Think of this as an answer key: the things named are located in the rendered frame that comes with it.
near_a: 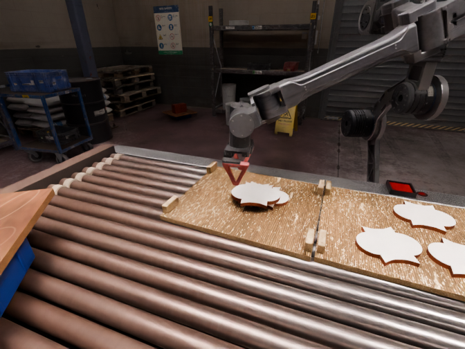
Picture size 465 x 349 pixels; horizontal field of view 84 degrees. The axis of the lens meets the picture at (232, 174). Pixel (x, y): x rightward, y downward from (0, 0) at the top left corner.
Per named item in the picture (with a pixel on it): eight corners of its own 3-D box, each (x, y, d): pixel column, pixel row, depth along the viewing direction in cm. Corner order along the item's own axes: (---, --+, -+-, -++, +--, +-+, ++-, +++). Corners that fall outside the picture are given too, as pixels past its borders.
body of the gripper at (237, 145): (223, 156, 67) (224, 129, 63) (231, 143, 76) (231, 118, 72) (248, 159, 66) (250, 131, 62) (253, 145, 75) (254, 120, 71)
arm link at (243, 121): (279, 114, 68) (268, 83, 64) (288, 127, 58) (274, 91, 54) (238, 133, 70) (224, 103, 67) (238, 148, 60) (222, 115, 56)
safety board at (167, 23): (158, 54, 575) (152, 5, 533) (183, 55, 556) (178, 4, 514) (158, 54, 573) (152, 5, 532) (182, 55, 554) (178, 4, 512)
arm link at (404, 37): (430, 50, 62) (425, 1, 58) (448, 50, 57) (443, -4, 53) (263, 122, 70) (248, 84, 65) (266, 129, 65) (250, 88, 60)
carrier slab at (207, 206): (214, 169, 102) (214, 165, 101) (323, 189, 88) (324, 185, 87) (160, 219, 73) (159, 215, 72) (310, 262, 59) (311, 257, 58)
